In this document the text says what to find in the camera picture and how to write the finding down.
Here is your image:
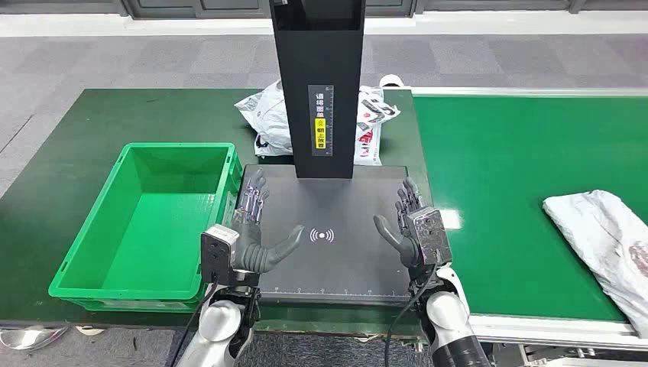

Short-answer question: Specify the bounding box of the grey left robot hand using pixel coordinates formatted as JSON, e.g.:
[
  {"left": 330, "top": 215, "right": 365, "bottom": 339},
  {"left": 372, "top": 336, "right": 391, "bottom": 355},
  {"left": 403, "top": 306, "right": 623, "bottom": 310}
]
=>
[{"left": 232, "top": 168, "right": 306, "bottom": 274}]

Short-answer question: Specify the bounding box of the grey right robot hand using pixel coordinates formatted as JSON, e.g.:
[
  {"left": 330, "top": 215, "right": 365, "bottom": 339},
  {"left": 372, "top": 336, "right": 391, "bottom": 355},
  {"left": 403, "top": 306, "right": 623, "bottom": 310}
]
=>
[{"left": 373, "top": 176, "right": 425, "bottom": 269}]

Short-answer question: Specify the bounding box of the grey plastic mailer parcel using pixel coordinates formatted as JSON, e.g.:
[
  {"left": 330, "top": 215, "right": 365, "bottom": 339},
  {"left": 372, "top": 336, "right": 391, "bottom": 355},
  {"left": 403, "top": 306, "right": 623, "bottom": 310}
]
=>
[{"left": 543, "top": 190, "right": 648, "bottom": 339}]

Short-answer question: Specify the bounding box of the green conveyor belt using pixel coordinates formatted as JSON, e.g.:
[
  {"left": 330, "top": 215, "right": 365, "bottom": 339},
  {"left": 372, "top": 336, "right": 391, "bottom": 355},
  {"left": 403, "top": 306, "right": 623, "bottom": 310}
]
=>
[{"left": 412, "top": 95, "right": 648, "bottom": 323}]

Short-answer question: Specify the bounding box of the black inbound scanner machine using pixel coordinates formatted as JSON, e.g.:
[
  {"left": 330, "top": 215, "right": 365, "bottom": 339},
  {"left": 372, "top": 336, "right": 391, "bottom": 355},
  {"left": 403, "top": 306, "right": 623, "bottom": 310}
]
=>
[{"left": 238, "top": 0, "right": 413, "bottom": 307}]

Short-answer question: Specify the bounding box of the green plastic crate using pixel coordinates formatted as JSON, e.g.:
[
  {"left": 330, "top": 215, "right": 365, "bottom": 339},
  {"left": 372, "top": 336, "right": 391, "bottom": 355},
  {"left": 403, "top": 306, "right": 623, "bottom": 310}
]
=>
[{"left": 48, "top": 142, "right": 244, "bottom": 313}]

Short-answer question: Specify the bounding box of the white printed plastic bag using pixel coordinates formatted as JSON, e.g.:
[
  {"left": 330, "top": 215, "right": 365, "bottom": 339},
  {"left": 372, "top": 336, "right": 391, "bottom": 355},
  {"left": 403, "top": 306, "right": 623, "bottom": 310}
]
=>
[{"left": 234, "top": 79, "right": 401, "bottom": 167}]

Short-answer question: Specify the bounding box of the black yellow ruler label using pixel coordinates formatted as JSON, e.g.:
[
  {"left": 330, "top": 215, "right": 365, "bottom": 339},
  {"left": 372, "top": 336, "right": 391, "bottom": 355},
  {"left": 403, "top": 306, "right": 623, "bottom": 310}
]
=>
[{"left": 307, "top": 84, "right": 335, "bottom": 157}]

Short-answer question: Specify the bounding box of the round metal floor base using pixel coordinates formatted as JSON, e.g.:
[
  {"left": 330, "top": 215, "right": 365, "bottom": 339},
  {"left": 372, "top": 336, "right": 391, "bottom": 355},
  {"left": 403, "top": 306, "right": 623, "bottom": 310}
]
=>
[{"left": 0, "top": 325, "right": 70, "bottom": 352}]

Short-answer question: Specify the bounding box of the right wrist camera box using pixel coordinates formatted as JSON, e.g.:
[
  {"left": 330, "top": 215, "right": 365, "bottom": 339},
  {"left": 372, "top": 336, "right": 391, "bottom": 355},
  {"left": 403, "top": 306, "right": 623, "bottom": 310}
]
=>
[{"left": 406, "top": 206, "right": 453, "bottom": 267}]

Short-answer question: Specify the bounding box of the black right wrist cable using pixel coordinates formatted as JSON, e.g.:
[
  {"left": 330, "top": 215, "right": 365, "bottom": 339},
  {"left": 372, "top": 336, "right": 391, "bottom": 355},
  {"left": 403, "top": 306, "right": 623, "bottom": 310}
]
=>
[{"left": 384, "top": 268, "right": 439, "bottom": 367}]

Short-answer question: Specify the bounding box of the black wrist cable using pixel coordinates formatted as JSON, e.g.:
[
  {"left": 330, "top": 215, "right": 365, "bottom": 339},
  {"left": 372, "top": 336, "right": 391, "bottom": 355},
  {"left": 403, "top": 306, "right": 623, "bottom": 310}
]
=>
[
  {"left": 384, "top": 268, "right": 439, "bottom": 367},
  {"left": 168, "top": 273, "right": 219, "bottom": 367}
]

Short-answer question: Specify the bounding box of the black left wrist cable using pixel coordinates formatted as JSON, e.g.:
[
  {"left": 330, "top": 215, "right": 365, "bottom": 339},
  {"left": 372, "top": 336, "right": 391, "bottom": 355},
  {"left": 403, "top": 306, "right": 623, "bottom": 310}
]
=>
[{"left": 168, "top": 273, "right": 219, "bottom": 367}]

